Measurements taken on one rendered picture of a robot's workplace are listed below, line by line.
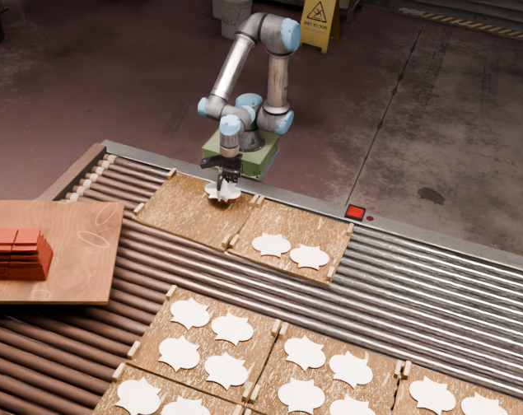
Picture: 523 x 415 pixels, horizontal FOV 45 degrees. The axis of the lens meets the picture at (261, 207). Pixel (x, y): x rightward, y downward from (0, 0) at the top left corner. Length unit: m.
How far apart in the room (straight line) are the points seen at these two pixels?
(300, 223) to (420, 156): 2.33
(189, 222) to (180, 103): 2.61
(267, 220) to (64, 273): 0.83
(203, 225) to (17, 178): 2.12
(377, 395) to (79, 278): 1.05
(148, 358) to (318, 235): 0.85
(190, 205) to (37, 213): 0.60
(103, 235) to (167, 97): 2.89
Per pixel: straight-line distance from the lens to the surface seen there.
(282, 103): 2.75
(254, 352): 2.13
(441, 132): 5.12
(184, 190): 2.70
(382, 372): 2.15
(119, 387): 2.05
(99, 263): 2.27
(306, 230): 2.55
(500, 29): 6.96
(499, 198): 4.61
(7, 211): 2.54
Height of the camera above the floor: 2.64
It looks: 41 degrees down
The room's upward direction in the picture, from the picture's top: 5 degrees clockwise
